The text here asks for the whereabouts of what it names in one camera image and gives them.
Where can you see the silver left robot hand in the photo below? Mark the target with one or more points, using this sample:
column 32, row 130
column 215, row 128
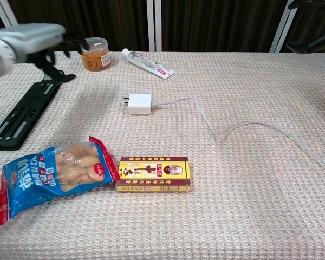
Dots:
column 35, row 38

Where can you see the white charger plug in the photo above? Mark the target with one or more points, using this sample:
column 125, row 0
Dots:
column 139, row 104

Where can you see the clear jar of rubber bands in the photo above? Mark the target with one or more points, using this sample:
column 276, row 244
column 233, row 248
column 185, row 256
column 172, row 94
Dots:
column 96, row 58

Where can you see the black folding laptop stand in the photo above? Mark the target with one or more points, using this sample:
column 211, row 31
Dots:
column 24, row 113

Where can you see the white toothpaste tube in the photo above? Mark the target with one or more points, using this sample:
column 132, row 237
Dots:
column 147, row 62

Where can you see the blue snack bag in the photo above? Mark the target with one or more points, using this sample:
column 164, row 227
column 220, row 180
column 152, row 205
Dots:
column 43, row 178

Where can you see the yellow and red box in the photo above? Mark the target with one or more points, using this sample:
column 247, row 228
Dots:
column 154, row 173

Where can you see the black pleated curtain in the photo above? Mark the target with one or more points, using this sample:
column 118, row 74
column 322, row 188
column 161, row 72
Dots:
column 219, row 24

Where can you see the beige waffle tablecloth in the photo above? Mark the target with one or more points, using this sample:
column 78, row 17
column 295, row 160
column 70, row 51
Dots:
column 233, row 203

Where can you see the white frame post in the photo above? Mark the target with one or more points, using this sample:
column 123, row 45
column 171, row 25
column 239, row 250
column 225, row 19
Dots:
column 283, row 27
column 154, row 24
column 5, row 12

